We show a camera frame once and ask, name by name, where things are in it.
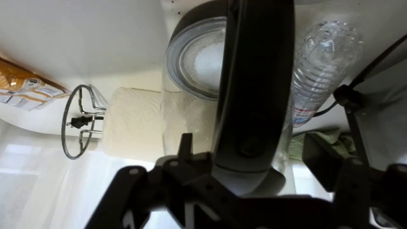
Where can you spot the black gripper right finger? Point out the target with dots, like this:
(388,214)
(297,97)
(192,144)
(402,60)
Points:
(351,191)

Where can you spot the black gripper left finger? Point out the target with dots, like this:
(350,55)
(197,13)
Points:
(127,191)

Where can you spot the black glass electric kettle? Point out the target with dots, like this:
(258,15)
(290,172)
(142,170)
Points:
(254,84)

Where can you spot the green cloth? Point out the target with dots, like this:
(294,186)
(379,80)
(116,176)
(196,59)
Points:
(334,136)

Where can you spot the cream paper napkin stack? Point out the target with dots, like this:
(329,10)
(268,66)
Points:
(131,122)

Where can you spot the clear plastic water bottle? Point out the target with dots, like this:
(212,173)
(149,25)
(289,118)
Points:
(322,64)

